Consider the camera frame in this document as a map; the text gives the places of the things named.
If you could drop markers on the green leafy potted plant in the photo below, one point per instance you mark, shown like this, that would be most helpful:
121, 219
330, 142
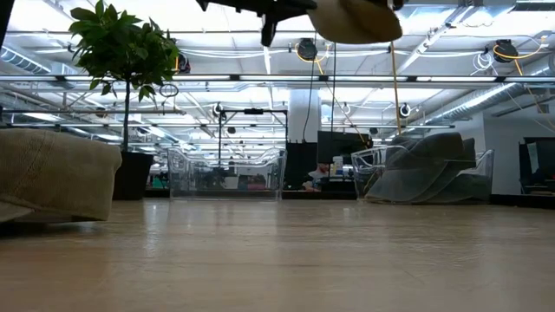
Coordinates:
121, 47

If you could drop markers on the black rectangular panel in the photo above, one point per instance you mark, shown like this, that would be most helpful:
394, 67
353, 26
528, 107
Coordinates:
299, 164

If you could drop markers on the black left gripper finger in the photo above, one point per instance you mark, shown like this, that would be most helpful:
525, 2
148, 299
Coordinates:
295, 5

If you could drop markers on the white bottle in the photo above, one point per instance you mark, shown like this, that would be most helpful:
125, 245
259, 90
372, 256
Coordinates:
337, 167

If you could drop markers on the beige baseball cap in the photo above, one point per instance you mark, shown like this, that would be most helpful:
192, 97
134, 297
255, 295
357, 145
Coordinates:
355, 24
52, 173

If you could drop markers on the black computer monitor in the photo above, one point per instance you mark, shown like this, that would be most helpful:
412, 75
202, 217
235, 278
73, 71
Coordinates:
544, 160
342, 145

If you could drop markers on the clear plastic bin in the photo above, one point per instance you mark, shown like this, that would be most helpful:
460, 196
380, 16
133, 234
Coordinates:
182, 190
360, 173

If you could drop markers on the black plant pot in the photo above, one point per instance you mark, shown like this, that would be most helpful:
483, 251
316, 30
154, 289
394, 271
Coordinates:
134, 175

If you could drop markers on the blue-grey baseball cap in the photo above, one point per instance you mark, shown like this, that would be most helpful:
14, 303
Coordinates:
468, 188
425, 151

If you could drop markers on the black metal stand frame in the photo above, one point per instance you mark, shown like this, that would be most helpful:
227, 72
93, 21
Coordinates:
253, 111

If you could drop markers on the person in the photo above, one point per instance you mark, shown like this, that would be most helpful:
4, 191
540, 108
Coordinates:
318, 175

